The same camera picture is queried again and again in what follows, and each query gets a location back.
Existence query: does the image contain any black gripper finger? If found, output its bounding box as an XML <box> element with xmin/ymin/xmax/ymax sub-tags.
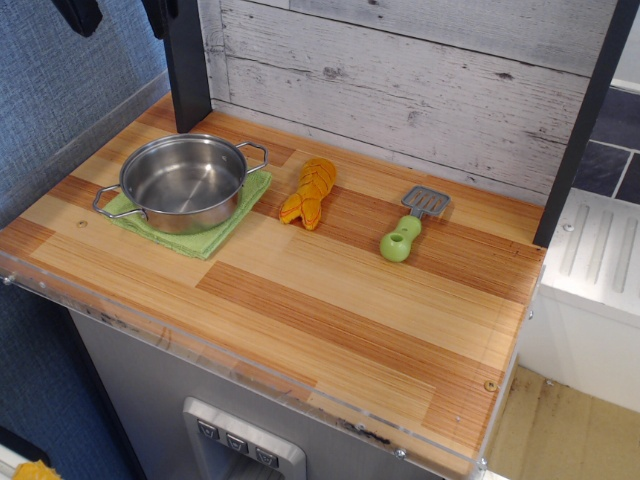
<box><xmin>147</xmin><ymin>0</ymin><xmax>178</xmax><ymax>39</ymax></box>
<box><xmin>53</xmin><ymin>0</ymin><xmax>103</xmax><ymax>38</ymax></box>

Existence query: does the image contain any orange plush toy fish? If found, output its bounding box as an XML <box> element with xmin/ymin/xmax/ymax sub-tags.
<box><xmin>279</xmin><ymin>158</ymin><xmax>337</xmax><ymax>231</ymax></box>

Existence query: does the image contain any stainless steel pot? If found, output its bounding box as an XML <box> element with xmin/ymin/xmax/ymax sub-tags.
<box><xmin>93</xmin><ymin>133</ymin><xmax>269</xmax><ymax>235</ymax></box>

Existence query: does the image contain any green folded cloth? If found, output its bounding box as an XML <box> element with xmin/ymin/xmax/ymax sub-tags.
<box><xmin>111</xmin><ymin>170</ymin><xmax>272</xmax><ymax>260</ymax></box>

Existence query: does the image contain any clear acrylic edge guard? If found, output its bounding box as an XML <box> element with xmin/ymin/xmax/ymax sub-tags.
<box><xmin>0</xmin><ymin>249</ymin><xmax>547</xmax><ymax>476</ymax></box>

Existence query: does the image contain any green grey toy spatula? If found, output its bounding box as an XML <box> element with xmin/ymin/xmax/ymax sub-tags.
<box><xmin>379</xmin><ymin>185</ymin><xmax>451</xmax><ymax>263</ymax></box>

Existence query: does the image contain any grey dispenser button panel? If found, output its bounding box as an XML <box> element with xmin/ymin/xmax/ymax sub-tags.
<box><xmin>183</xmin><ymin>397</ymin><xmax>307</xmax><ymax>479</ymax></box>

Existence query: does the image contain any yellow object bottom left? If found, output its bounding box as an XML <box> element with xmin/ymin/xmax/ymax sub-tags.
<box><xmin>12</xmin><ymin>461</ymin><xmax>62</xmax><ymax>480</ymax></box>

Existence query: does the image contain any white ridged side counter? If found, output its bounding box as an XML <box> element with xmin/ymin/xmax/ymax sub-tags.
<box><xmin>540</xmin><ymin>188</ymin><xmax>639</xmax><ymax>328</ymax></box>

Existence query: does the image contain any dark right cabinet post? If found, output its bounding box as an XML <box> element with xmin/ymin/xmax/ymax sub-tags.
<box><xmin>533</xmin><ymin>0</ymin><xmax>639</xmax><ymax>248</ymax></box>

